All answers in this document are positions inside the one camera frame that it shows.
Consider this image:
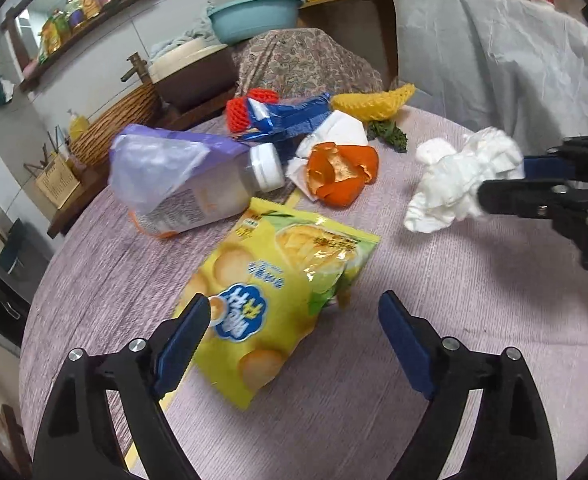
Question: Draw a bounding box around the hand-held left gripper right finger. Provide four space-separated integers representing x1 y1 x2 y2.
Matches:
378 290 557 480

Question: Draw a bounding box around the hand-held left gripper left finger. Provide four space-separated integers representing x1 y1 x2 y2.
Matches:
33 294 212 480

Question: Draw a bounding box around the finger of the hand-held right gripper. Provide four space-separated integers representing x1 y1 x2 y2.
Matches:
476 179 588 276
522 135 588 183

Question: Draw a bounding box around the white tissue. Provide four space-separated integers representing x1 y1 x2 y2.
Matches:
405 127 526 234

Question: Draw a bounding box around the yellow snack bag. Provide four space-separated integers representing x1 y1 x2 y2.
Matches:
173 197 381 411

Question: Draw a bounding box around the green vegetable scrap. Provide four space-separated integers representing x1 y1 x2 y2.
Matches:
366 120 407 153

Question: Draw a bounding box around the orange peel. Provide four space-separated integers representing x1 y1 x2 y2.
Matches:
306 142 379 209

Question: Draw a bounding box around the plastic bottle with white cap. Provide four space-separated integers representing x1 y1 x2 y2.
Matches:
129 142 285 238

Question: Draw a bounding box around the yellow foam fruit net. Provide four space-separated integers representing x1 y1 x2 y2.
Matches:
331 83 417 122

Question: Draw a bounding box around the purple plastic bag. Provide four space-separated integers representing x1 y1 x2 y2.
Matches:
110 124 251 216

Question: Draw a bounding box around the white paper scrap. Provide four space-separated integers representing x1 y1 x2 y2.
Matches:
286 110 369 203

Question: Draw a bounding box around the blue snack wrapper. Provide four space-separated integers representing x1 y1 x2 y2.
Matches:
231 92 333 143

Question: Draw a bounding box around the red foam fruit net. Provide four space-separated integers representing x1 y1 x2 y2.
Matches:
226 88 279 133

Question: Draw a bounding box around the white cloth cover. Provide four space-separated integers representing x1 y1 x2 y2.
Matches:
391 0 588 171

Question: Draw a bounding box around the wooden cabinet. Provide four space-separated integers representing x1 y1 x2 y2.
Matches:
298 0 399 88

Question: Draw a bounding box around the wicker basket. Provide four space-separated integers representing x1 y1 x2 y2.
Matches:
69 82 161 166

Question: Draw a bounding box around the yellow soap bottle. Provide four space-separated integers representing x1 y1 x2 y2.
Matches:
66 109 91 142

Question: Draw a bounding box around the floral cloth cover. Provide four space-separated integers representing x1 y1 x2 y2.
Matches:
231 27 385 106

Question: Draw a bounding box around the brown and white sink bowl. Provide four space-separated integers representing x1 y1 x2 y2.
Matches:
150 42 239 111

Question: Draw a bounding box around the brass faucet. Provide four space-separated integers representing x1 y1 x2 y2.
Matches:
121 52 149 83

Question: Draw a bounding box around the grey towel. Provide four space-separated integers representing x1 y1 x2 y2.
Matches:
149 5 219 61

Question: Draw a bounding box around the teal plastic basin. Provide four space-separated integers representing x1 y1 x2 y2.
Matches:
207 0 305 45

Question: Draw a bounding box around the row of bottles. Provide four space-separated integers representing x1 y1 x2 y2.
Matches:
38 0 125 58

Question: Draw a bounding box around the wooden wall shelf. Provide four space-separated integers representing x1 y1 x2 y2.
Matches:
1 0 167 92

